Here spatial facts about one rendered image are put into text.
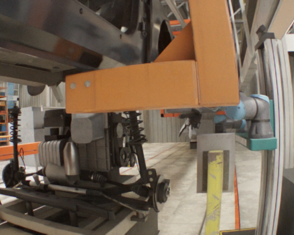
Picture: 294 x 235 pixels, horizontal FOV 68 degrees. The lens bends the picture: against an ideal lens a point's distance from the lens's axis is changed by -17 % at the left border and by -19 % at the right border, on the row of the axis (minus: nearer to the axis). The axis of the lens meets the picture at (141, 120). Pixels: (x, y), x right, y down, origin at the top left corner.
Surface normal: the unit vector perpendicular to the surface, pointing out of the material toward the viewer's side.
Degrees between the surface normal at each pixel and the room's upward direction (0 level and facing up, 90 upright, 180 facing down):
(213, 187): 90
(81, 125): 90
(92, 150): 90
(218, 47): 90
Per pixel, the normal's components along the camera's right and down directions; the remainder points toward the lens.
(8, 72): 0.94, 0.10
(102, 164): -0.33, 0.02
